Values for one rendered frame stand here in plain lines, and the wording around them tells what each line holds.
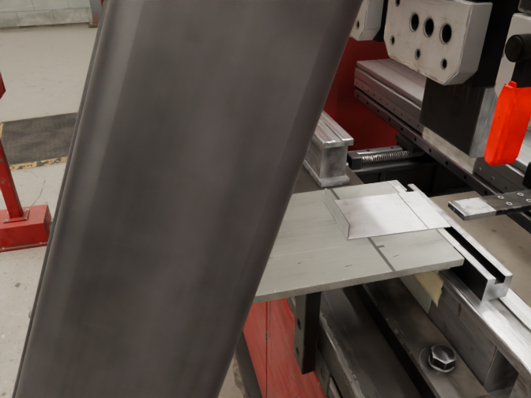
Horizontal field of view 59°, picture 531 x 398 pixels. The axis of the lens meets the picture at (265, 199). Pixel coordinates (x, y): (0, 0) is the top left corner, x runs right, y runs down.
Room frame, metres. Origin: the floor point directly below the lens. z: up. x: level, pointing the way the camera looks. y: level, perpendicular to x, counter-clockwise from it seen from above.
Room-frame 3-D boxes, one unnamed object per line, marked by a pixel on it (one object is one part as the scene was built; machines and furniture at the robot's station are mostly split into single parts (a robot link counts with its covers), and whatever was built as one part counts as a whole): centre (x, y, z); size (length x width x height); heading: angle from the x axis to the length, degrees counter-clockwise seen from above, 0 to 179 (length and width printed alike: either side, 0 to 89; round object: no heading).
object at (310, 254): (0.46, -0.07, 1.00); 0.26 x 0.18 x 0.01; 105
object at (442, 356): (0.35, -0.19, 0.91); 0.03 x 0.03 x 0.02
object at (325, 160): (1.03, -0.07, 0.92); 0.50 x 0.06 x 0.10; 15
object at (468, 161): (0.50, -0.21, 1.13); 0.10 x 0.02 x 0.10; 15
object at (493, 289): (0.47, -0.22, 0.99); 0.20 x 0.03 x 0.03; 15
